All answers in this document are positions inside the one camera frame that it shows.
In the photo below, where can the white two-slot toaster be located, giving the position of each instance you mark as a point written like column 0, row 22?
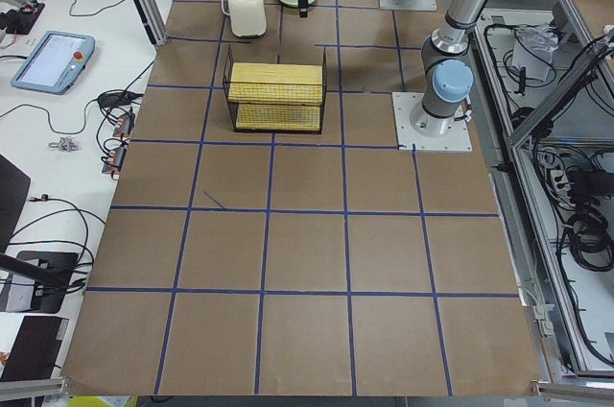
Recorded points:
column 247, row 17

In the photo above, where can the near blue teach pendant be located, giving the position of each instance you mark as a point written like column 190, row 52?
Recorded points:
column 55, row 63

